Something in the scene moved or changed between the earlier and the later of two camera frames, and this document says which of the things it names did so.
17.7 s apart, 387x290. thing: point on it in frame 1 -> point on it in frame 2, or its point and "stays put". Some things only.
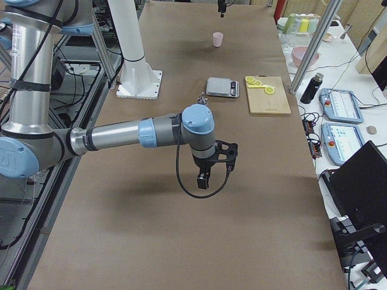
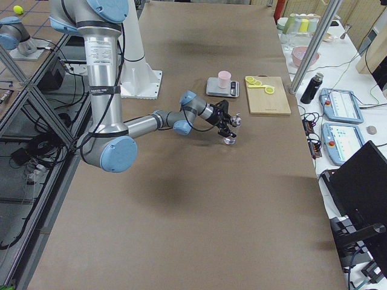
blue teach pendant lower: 341,141 stays put
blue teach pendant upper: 340,105 stays put
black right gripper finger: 202,180 -> 225,132
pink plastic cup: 217,38 -> 224,78
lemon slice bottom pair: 269,90 stays put
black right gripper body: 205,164 -> 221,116
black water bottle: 312,88 stays put
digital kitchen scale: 222,86 stays put
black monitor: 358,183 stays put
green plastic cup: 289,23 stays put
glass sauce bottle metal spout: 202,99 -> 236,122
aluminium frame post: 317,46 stays put
